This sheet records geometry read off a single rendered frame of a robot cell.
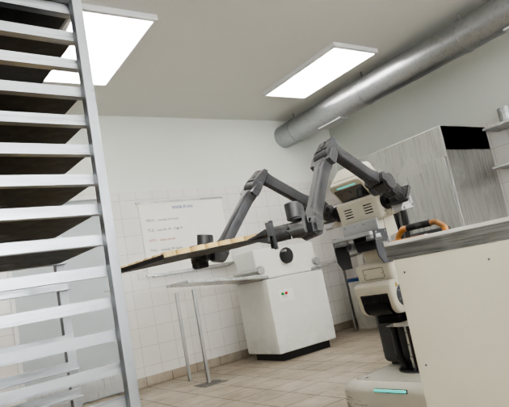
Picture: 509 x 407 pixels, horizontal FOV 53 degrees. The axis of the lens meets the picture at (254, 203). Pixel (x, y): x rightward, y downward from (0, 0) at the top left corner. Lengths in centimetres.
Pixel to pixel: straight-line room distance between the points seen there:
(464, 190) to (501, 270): 397
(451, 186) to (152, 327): 344
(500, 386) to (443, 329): 22
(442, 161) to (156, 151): 319
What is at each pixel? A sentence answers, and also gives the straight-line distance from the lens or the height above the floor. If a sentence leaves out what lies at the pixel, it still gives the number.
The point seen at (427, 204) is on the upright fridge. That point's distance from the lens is 563.
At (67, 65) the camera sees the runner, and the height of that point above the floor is 158.
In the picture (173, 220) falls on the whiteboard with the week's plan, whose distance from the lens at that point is 606.
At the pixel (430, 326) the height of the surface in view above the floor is 60.
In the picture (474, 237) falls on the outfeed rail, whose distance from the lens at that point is 170.
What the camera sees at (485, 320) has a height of 61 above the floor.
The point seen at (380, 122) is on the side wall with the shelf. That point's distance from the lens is 724.
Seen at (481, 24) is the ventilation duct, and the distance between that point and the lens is 526.
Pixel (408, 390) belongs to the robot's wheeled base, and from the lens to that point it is 255.
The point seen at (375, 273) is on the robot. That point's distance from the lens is 258.
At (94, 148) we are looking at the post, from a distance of 157.
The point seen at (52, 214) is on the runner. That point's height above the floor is 113.
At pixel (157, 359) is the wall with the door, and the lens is 586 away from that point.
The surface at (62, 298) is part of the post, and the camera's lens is 193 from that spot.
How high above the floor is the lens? 85
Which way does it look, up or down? 9 degrees up
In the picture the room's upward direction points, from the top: 11 degrees counter-clockwise
